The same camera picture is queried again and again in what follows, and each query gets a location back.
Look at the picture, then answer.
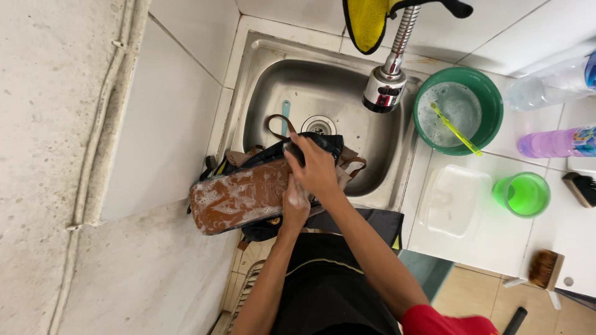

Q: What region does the black bristle wooden brush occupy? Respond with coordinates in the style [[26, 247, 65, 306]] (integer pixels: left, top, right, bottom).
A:
[[561, 172, 596, 209]]

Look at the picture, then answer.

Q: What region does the yellow toothbrush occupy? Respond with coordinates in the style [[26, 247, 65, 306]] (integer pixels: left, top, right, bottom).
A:
[[429, 102, 484, 157]]

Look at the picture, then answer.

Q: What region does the brown bristle brush white handle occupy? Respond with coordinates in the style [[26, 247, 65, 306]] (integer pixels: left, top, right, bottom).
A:
[[502, 249, 566, 310]]

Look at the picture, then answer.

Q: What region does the brown and black backpack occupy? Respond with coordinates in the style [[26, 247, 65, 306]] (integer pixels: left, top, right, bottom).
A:
[[187, 114, 368, 252]]

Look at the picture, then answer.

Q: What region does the purple plastic bottle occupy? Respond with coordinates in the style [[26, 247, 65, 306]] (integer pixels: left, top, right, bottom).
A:
[[517, 124, 596, 159]]

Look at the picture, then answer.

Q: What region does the clear plastic bottle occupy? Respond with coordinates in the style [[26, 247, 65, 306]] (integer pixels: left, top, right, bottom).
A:
[[503, 50, 596, 112]]

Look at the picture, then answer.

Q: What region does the chrome flexible faucet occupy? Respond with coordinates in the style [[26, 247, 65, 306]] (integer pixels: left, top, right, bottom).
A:
[[362, 5, 422, 114]]

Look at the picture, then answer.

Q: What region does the green plastic bowl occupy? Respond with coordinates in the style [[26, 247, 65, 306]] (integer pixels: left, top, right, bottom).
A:
[[413, 66, 504, 157]]

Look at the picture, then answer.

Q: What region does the person's right hand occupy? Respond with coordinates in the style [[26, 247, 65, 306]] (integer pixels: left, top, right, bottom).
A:
[[283, 132, 344, 199]]

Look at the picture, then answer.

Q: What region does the stainless steel sink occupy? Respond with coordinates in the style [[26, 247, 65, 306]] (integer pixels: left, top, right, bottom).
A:
[[218, 30, 425, 211]]

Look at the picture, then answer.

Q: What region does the teal toothbrush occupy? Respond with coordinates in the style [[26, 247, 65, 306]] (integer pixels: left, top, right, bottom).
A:
[[281, 100, 292, 137]]

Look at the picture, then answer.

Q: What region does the teal cabinet panel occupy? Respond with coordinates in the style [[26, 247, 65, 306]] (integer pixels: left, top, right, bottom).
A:
[[399, 249, 455, 304]]

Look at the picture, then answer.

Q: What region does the grey wall pipe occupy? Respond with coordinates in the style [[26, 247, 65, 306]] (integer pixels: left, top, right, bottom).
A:
[[48, 0, 139, 335]]

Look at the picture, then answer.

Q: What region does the person's red sleeve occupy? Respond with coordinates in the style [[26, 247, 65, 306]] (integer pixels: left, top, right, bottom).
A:
[[400, 304, 500, 335]]

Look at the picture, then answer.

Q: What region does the green translucent cup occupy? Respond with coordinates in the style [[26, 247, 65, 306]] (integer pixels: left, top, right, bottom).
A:
[[492, 172, 552, 219]]

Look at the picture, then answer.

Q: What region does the yellow cloth with black edge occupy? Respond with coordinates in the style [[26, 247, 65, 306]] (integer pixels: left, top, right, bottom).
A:
[[342, 0, 474, 56]]

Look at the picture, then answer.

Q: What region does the white plastic container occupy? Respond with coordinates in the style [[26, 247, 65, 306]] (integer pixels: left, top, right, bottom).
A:
[[417, 164, 493, 240]]

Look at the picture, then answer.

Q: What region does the metal sink drain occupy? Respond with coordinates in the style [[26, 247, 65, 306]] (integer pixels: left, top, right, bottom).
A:
[[301, 114, 337, 137]]

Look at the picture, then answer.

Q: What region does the person's left hand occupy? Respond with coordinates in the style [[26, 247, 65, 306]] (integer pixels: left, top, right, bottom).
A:
[[281, 175, 312, 230]]

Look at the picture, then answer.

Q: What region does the black cylindrical handle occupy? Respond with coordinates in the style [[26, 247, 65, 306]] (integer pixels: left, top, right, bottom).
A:
[[501, 306, 529, 335]]

